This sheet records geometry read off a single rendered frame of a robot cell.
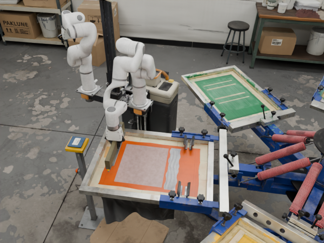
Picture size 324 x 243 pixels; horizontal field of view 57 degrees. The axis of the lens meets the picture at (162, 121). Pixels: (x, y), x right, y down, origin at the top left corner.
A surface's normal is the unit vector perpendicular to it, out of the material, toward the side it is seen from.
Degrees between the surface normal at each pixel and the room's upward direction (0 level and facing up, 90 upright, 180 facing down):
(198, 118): 0
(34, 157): 0
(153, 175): 0
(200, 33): 90
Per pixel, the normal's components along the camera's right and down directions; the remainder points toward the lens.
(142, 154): 0.02, -0.77
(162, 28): -0.14, 0.63
